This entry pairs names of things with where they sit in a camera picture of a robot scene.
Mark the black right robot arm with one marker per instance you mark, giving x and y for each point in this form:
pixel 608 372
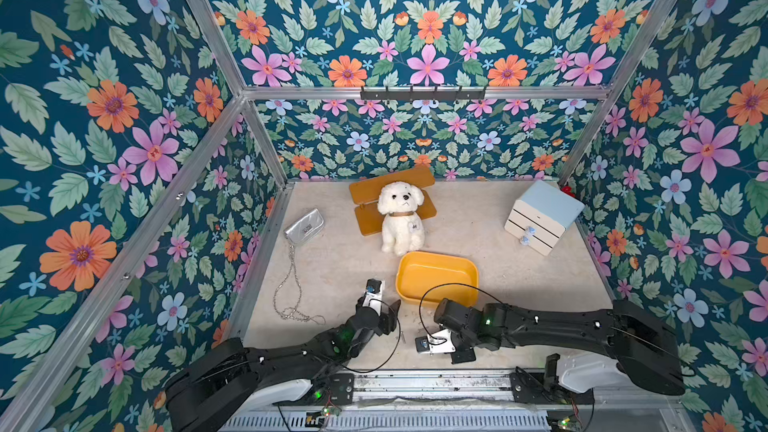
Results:
pixel 644 346

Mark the yellow plastic storage box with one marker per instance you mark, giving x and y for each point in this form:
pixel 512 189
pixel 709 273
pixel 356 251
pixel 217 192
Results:
pixel 433 277

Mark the black hook rail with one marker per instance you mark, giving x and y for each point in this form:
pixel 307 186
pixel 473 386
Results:
pixel 413 93

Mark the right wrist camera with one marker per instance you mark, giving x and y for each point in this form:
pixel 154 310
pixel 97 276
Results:
pixel 440 342

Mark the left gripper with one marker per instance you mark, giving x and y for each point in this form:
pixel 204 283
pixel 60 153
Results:
pixel 387 321

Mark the aluminium frame rail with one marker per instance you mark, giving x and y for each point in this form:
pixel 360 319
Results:
pixel 493 387

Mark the silver clutch purse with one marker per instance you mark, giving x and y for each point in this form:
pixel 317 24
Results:
pixel 305 228

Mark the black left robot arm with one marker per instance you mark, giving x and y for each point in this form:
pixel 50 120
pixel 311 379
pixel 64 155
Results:
pixel 209 391

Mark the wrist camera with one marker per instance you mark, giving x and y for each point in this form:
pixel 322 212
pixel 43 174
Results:
pixel 374 288
pixel 440 342

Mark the white plush dog toy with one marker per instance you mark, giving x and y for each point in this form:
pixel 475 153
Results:
pixel 402 228

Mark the white mini drawer cabinet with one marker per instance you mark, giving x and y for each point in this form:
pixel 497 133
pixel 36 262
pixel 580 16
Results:
pixel 541 215

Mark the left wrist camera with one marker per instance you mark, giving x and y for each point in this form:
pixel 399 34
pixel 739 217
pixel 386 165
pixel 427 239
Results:
pixel 374 288

